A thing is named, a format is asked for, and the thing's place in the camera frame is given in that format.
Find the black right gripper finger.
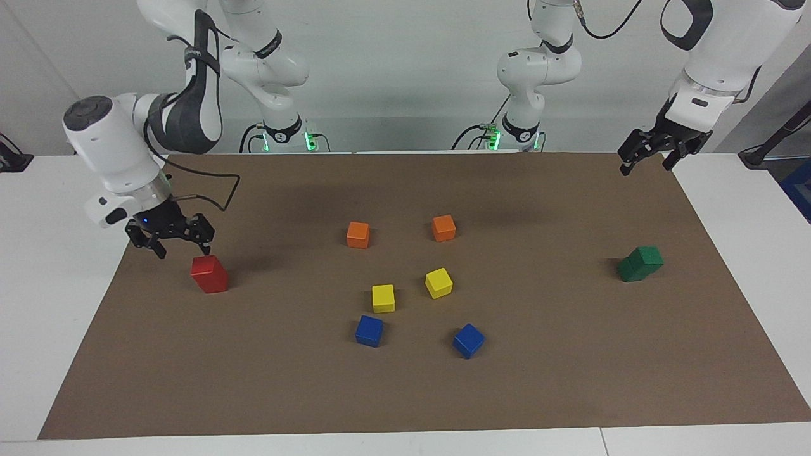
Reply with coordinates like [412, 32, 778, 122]
[186, 213, 215, 256]
[125, 220, 168, 260]

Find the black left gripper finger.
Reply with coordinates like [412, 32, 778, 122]
[661, 136, 701, 172]
[618, 127, 660, 176]

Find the green wooden cube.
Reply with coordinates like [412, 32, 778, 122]
[635, 246, 664, 272]
[617, 255, 652, 283]

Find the black stand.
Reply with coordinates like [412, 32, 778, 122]
[738, 100, 811, 169]

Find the blue box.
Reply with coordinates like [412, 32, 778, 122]
[779, 158, 811, 224]

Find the black clamp object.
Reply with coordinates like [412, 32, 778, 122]
[0, 132, 34, 174]

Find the yellow wooden cube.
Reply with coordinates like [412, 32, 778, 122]
[425, 267, 454, 300]
[371, 284, 396, 314]

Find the blue wooden cube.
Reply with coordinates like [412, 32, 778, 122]
[355, 315, 385, 348]
[452, 323, 487, 360]

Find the brown table mat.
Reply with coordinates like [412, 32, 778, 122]
[38, 152, 811, 440]

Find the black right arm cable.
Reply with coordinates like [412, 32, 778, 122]
[143, 95, 241, 213]

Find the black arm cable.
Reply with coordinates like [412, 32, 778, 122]
[573, 0, 644, 40]
[143, 95, 241, 213]

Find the black base cable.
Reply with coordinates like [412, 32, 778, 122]
[238, 122, 265, 153]
[451, 95, 511, 151]

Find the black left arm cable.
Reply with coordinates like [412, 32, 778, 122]
[573, 0, 644, 40]

